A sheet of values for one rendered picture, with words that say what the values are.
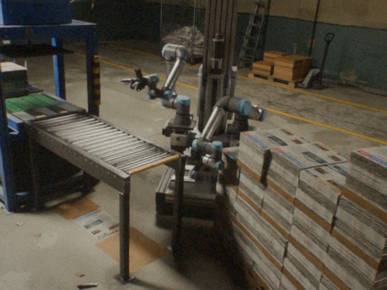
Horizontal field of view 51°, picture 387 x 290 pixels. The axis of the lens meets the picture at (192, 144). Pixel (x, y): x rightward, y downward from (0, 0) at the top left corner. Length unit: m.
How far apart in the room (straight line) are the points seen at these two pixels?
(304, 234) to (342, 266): 0.29
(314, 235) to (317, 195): 0.22
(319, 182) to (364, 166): 0.30
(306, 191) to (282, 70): 6.91
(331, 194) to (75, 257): 1.95
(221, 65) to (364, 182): 1.89
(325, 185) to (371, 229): 0.32
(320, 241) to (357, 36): 7.50
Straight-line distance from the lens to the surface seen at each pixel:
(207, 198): 3.51
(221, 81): 3.39
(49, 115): 3.72
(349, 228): 2.04
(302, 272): 2.41
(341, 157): 2.45
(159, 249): 3.26
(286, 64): 8.94
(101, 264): 3.13
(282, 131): 2.74
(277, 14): 10.28
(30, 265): 3.22
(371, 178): 1.89
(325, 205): 2.12
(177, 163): 2.88
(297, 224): 2.33
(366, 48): 9.34
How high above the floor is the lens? 1.94
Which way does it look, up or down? 22 degrees down
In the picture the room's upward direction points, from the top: 4 degrees clockwise
